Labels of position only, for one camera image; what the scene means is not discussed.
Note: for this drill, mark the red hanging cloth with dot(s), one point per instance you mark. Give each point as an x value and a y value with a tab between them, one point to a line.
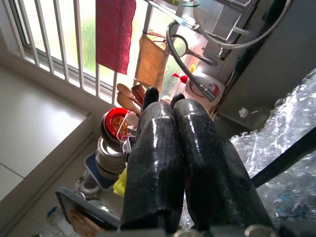
113	37

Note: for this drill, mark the blue drain tray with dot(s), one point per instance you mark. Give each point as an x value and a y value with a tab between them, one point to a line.
95	175

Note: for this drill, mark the white dish soap bottle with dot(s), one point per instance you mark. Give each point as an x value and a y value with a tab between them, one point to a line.
219	90

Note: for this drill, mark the chrome tap fixture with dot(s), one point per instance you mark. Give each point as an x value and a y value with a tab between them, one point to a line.
243	18

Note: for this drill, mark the stack of steel plates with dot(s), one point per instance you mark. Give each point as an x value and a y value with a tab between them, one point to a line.
108	158

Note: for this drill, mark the bubble wrap sheet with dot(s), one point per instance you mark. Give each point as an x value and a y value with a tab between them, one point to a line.
284	123

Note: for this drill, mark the stainless steel sink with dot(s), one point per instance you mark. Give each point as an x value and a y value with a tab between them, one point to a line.
276	61

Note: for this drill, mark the yellow sponge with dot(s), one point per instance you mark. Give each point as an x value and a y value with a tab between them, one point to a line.
121	182

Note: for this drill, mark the small steel cup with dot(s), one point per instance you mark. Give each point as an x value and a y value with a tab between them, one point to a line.
89	186

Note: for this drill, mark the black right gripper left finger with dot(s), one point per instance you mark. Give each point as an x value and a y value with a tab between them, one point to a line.
153	160

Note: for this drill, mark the clear jar blue lid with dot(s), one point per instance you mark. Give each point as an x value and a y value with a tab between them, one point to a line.
55	214

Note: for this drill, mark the red bowl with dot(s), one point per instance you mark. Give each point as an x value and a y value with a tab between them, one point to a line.
111	121

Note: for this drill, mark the dark wooden spoon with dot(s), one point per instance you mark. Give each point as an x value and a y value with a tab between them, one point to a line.
138	92

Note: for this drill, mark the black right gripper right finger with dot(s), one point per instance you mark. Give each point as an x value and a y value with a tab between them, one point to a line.
212	160

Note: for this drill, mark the light wooden spatula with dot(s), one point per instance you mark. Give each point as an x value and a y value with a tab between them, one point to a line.
126	96

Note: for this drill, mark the white window grille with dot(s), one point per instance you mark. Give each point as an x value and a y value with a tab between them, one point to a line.
78	37

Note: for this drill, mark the metal mesh strainer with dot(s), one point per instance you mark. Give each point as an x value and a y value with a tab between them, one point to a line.
179	45

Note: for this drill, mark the brown hanging cloth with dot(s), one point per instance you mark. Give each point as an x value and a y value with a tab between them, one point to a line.
150	64

